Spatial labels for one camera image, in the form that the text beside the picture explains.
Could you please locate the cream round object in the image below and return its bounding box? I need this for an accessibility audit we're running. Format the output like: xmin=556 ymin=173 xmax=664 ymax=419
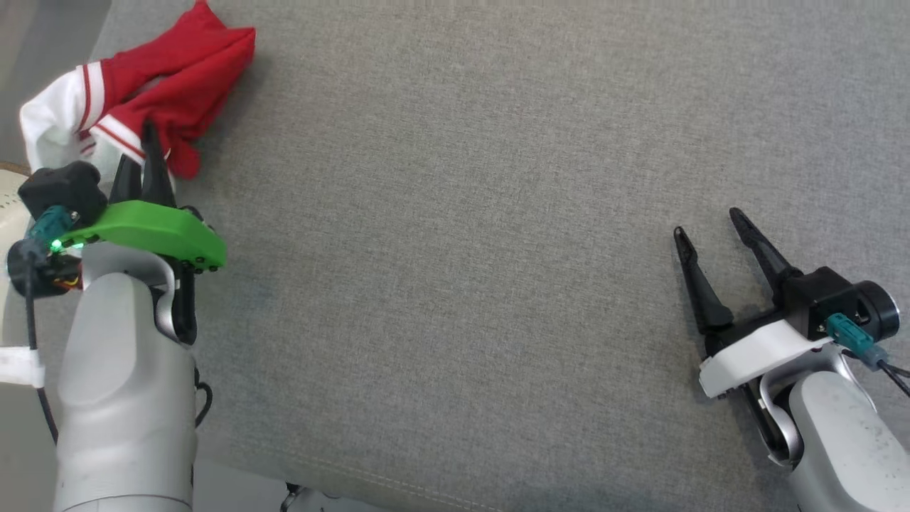
xmin=0 ymin=162 xmax=33 ymax=239

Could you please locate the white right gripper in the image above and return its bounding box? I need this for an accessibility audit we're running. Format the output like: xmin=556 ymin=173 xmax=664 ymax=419
xmin=673 ymin=208 xmax=833 ymax=400

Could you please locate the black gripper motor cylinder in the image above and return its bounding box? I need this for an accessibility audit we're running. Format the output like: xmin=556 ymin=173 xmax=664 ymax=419
xmin=853 ymin=279 xmax=902 ymax=343
xmin=7 ymin=238 xmax=83 ymax=299

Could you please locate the teal left camera connector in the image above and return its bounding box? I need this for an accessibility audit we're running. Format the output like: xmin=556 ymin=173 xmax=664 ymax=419
xmin=28 ymin=206 xmax=81 ymax=247

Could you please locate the teal camera connector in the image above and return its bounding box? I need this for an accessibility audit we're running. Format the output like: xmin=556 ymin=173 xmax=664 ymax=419
xmin=825 ymin=313 xmax=889 ymax=370
xmin=28 ymin=206 xmax=81 ymax=247

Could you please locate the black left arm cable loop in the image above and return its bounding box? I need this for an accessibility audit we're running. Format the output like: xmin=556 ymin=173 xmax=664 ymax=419
xmin=192 ymin=366 xmax=215 ymax=429

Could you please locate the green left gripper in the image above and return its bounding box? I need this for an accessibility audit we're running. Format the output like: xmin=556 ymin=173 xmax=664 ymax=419
xmin=57 ymin=121 xmax=229 ymax=275

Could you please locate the red white jersey shirt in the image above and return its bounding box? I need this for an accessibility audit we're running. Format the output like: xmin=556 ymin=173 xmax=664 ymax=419
xmin=20 ymin=0 xmax=257 ymax=180

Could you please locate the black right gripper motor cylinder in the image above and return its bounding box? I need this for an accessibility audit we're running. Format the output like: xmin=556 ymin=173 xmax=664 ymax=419
xmin=853 ymin=279 xmax=902 ymax=343

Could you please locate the white cable strap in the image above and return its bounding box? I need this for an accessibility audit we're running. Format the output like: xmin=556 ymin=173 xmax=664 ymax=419
xmin=0 ymin=346 xmax=46 ymax=389

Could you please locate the teal right camera connector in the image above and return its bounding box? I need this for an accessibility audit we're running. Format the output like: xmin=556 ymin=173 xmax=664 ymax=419
xmin=825 ymin=313 xmax=889 ymax=370

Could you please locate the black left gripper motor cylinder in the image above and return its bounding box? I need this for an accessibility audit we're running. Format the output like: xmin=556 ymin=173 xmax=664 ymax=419
xmin=7 ymin=238 xmax=83 ymax=299

